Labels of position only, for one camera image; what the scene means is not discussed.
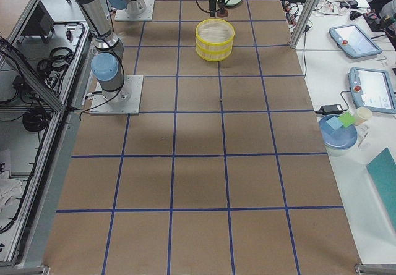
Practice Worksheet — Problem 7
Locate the dark red bun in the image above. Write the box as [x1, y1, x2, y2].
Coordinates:
[217, 9, 228, 18]

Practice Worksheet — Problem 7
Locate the black power adapter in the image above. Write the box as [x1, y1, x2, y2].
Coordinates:
[315, 104, 345, 116]

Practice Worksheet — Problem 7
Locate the blue round plate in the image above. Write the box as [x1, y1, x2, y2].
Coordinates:
[319, 115, 358, 150]

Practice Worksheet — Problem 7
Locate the green foam block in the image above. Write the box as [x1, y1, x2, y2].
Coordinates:
[338, 111, 356, 128]

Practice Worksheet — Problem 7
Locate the cream paper cup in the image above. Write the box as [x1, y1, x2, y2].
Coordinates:
[354, 106, 372, 125]

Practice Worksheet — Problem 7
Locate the teal flat board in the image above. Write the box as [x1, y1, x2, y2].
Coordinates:
[366, 148, 395, 208]

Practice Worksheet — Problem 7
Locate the aluminium frame post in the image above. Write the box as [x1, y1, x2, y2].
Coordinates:
[290, 0, 319, 49]

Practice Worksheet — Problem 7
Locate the white crumpled cloth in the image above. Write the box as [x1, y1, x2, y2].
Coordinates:
[0, 150, 23, 214]

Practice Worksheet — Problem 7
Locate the near blue teach pendant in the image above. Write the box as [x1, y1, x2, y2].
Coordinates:
[348, 67, 395, 114]

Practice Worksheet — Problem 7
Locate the light blue foam block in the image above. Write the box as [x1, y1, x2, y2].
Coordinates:
[324, 116, 343, 133]

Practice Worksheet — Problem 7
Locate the yellow rimmed steamer layer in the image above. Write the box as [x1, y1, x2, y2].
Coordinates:
[195, 18, 235, 51]
[196, 44, 233, 62]

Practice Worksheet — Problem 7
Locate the far blue teach pendant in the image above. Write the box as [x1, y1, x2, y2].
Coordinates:
[329, 24, 382, 59]

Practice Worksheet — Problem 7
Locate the blue teach pendant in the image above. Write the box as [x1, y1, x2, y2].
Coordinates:
[329, 24, 382, 59]
[348, 67, 395, 114]

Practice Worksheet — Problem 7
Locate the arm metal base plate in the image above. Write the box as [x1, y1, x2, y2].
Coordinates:
[115, 0, 155, 22]
[89, 75, 144, 115]

